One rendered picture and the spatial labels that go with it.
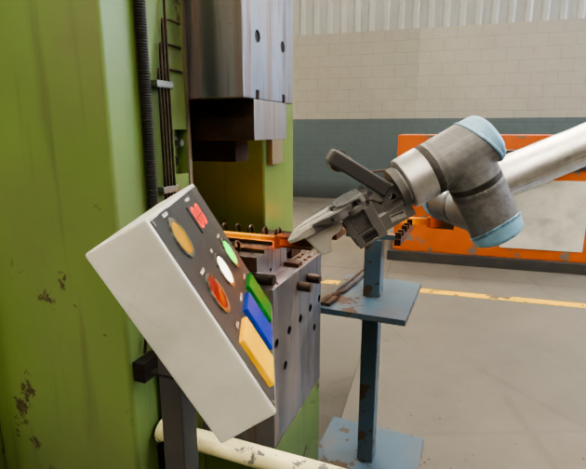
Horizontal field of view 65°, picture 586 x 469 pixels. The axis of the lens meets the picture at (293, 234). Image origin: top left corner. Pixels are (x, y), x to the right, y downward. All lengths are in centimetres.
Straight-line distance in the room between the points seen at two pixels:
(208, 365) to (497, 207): 52
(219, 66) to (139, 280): 68
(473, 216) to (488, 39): 808
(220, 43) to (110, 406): 83
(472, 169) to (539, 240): 408
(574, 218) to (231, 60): 414
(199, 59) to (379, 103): 772
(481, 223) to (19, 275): 96
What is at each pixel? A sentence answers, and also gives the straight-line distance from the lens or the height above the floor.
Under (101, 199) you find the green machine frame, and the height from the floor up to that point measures 116.
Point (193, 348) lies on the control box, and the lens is 56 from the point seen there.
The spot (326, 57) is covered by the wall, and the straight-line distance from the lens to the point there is 901.
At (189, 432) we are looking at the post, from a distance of 82.
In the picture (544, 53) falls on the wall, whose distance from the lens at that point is 893.
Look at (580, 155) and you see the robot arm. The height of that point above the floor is 124.
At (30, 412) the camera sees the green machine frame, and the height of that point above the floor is 63.
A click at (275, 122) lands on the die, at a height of 131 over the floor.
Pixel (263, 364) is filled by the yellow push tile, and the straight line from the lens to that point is 61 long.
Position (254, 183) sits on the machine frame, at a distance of 152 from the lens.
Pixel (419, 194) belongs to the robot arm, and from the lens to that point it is 77.
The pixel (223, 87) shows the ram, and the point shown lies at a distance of 110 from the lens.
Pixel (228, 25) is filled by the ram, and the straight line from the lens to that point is 111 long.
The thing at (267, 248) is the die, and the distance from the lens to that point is 121.
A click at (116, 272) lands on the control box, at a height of 114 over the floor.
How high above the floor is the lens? 129
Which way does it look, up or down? 13 degrees down
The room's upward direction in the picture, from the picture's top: straight up
